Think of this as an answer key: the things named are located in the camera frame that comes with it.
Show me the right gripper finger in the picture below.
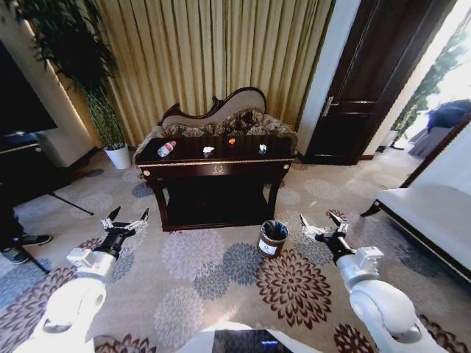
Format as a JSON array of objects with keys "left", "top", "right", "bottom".
[
  {"left": 326, "top": 210, "right": 349, "bottom": 235},
  {"left": 299, "top": 214, "right": 327, "bottom": 240}
]

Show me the brown round trash bin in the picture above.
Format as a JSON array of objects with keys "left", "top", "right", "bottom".
[{"left": 257, "top": 219, "right": 290, "bottom": 260}]

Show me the dark framed cream chaise sofa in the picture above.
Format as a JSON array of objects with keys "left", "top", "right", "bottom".
[{"left": 132, "top": 86, "right": 300, "bottom": 163}]

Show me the dark television cabinet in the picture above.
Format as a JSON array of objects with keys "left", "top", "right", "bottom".
[{"left": 0, "top": 140, "right": 73, "bottom": 207}]

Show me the person's black sneaker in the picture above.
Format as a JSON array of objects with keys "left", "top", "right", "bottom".
[
  {"left": 17, "top": 234, "right": 54, "bottom": 247},
  {"left": 1, "top": 246, "right": 30, "bottom": 265}
]

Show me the dark wooden door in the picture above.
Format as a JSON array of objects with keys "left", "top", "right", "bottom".
[{"left": 304, "top": 0, "right": 458, "bottom": 166}]

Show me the white plant pot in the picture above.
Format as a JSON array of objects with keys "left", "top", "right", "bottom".
[{"left": 103, "top": 143, "right": 132, "bottom": 171}]

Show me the blue cloth cover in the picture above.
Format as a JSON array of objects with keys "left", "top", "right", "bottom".
[{"left": 426, "top": 99, "right": 471, "bottom": 129}]

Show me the green outdoor tree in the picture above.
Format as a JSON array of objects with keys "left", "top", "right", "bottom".
[{"left": 390, "top": 20, "right": 471, "bottom": 138}]

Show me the black flat television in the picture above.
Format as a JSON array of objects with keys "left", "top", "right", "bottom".
[{"left": 0, "top": 39, "right": 60, "bottom": 138}]

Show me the brown patterned cushion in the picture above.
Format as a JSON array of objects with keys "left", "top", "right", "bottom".
[
  {"left": 214, "top": 107, "right": 265, "bottom": 137},
  {"left": 164, "top": 123, "right": 215, "bottom": 138}
]

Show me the beige pleated curtain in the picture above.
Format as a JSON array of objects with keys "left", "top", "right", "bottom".
[{"left": 90, "top": 0, "right": 336, "bottom": 138}]

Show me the silver door handle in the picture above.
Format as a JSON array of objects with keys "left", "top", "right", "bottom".
[{"left": 322, "top": 96, "right": 340, "bottom": 118}]

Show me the black tripod leg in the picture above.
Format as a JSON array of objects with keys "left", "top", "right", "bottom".
[
  {"left": 46, "top": 190, "right": 95, "bottom": 216},
  {"left": 13, "top": 245, "right": 52, "bottom": 275}
]

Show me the white upholstered bench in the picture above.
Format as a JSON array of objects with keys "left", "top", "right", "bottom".
[{"left": 360, "top": 185, "right": 471, "bottom": 285}]

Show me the black bin liner bag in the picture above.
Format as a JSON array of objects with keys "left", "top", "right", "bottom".
[{"left": 261, "top": 219, "right": 289, "bottom": 240}]

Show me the tall green bamboo plant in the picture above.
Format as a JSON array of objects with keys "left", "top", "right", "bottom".
[{"left": 13, "top": 0, "right": 127, "bottom": 149}]

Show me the dark wooden console table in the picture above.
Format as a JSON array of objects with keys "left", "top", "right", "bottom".
[{"left": 134, "top": 133, "right": 297, "bottom": 232}]

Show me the clear plastic bottle red cap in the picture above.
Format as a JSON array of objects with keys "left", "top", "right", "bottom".
[{"left": 157, "top": 140, "right": 177, "bottom": 158}]

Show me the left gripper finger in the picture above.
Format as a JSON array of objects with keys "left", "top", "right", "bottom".
[
  {"left": 124, "top": 207, "right": 150, "bottom": 237},
  {"left": 101, "top": 206, "right": 122, "bottom": 231}
]

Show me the person's leg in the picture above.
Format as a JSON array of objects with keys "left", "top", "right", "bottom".
[{"left": 0, "top": 204, "right": 24, "bottom": 252}]

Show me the white panel dark frame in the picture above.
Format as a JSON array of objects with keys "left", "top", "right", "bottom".
[{"left": 400, "top": 113, "right": 471, "bottom": 189}]

